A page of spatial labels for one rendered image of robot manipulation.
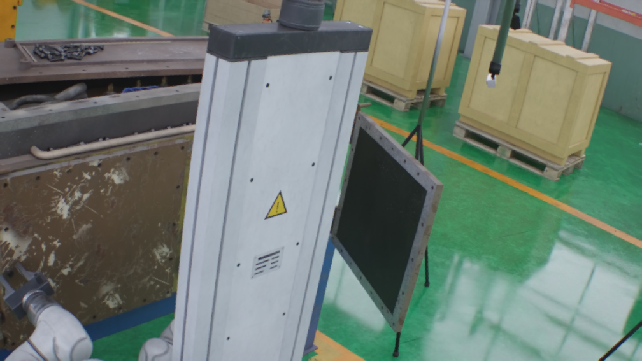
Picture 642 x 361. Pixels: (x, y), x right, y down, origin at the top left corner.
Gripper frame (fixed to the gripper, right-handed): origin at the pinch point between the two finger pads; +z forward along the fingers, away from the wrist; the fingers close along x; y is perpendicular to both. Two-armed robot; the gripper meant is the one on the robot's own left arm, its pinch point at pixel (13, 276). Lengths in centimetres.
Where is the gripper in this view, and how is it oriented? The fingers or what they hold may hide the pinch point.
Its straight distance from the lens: 194.3
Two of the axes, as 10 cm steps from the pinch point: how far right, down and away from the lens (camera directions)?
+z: -7.3, -4.0, 5.6
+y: -1.1, -7.4, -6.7
